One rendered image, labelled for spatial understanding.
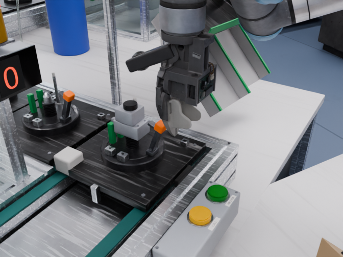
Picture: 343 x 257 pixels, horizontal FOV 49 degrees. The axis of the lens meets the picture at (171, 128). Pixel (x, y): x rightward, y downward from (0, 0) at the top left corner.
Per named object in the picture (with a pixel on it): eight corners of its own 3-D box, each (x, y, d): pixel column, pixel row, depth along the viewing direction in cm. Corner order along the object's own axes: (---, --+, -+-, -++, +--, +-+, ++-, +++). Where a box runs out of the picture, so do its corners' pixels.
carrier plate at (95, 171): (205, 150, 88) (206, 142, 87) (146, 213, 71) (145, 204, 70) (124, 122, 99) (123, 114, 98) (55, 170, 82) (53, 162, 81)
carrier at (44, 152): (120, 120, 100) (116, 76, 93) (50, 168, 83) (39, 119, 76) (54, 97, 111) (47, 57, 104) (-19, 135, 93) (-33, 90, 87)
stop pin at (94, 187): (101, 200, 77) (99, 185, 75) (97, 204, 77) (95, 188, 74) (96, 198, 78) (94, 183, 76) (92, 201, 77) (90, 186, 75)
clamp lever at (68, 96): (71, 117, 92) (75, 94, 87) (65, 120, 91) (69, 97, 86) (60, 108, 93) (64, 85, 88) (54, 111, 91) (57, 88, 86)
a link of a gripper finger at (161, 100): (163, 124, 69) (162, 80, 64) (155, 122, 69) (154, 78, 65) (176, 113, 72) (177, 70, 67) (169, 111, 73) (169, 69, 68)
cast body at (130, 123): (150, 131, 81) (149, 102, 77) (138, 141, 78) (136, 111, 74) (119, 121, 85) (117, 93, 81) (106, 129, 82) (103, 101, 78)
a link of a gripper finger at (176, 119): (187, 150, 70) (188, 106, 65) (160, 140, 73) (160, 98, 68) (195, 142, 73) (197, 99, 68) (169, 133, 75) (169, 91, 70)
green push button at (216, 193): (230, 196, 75) (231, 188, 74) (221, 208, 72) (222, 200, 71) (212, 188, 77) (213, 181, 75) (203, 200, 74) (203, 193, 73)
